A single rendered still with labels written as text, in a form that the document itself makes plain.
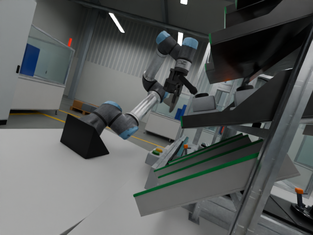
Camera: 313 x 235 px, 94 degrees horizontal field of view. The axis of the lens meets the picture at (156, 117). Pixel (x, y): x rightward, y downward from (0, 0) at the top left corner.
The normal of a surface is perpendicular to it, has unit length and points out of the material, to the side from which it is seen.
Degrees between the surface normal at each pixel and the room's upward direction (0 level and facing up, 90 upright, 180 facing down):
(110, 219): 0
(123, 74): 90
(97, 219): 0
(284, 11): 90
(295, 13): 90
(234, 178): 90
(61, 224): 0
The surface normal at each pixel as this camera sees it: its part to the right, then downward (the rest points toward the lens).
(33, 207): 0.32, -0.95
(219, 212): -0.27, -0.01
